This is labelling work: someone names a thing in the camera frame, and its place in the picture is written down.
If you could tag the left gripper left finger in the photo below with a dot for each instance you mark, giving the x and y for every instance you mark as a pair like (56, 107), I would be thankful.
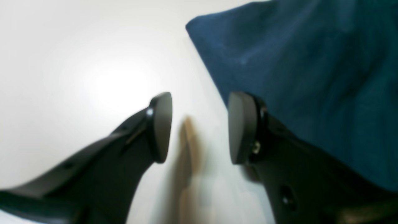
(97, 184)

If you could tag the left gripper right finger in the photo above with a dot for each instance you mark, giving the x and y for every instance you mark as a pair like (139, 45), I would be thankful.
(304, 184)

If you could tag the dark blue T-shirt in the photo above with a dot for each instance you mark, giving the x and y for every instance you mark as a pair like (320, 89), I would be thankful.
(327, 69)

